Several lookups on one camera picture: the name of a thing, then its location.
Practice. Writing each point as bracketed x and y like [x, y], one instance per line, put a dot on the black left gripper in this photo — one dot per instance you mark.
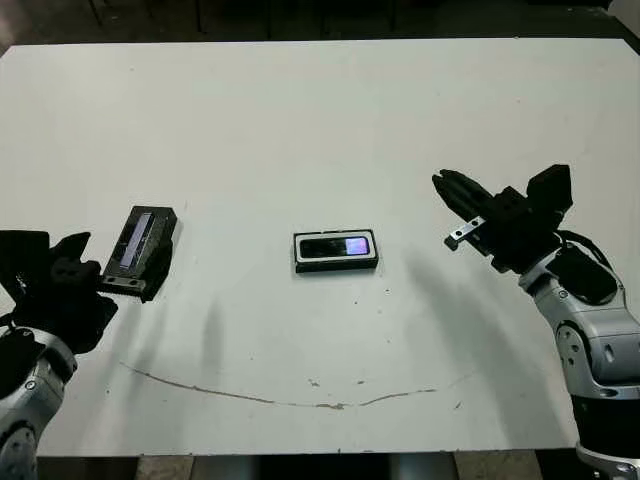
[70, 315]

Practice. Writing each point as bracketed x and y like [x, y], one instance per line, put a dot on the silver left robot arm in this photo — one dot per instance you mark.
[35, 400]

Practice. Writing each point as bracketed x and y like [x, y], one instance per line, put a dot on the black glossy box lid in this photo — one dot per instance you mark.
[137, 240]

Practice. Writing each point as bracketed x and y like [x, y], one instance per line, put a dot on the black box base white insert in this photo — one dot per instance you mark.
[335, 267]

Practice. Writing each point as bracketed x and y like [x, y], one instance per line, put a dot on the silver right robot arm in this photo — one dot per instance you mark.
[600, 340]

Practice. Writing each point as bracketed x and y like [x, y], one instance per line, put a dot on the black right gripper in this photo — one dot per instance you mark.
[520, 235]

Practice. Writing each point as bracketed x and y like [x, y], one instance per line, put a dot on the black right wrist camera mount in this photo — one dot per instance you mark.
[550, 187]

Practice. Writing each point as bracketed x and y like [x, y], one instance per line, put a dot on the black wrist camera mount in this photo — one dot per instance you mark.
[550, 187]
[22, 260]

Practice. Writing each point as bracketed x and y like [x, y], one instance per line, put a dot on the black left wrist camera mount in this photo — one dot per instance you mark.
[22, 260]

